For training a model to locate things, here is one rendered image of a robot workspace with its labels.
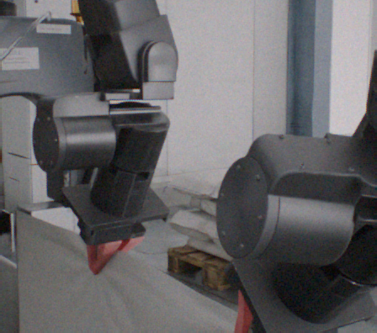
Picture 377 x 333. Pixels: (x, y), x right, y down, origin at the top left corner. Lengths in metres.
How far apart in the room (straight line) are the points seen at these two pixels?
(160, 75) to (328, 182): 0.30
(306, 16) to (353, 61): 0.98
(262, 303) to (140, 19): 0.30
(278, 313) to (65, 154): 0.25
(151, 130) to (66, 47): 0.39
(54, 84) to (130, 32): 0.38
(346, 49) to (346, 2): 0.48
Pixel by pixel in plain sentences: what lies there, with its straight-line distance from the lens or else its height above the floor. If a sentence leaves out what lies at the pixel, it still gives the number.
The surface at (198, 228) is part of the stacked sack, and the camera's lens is 3.95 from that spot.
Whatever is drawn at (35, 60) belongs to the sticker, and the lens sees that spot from 0.99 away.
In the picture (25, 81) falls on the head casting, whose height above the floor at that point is 1.25.
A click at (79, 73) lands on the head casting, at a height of 1.26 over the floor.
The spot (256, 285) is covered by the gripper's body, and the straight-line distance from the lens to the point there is 0.47.
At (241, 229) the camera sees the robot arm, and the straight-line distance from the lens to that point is 0.38.
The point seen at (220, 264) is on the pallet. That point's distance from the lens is 3.90.
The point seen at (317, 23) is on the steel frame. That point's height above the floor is 1.62.
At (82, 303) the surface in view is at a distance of 0.82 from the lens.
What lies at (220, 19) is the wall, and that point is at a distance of 6.33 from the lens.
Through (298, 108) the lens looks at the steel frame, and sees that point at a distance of 6.91.
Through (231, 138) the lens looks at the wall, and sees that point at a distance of 6.45.
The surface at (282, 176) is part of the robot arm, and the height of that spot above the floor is 1.22.
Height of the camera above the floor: 1.28
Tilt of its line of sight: 8 degrees down
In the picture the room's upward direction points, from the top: straight up
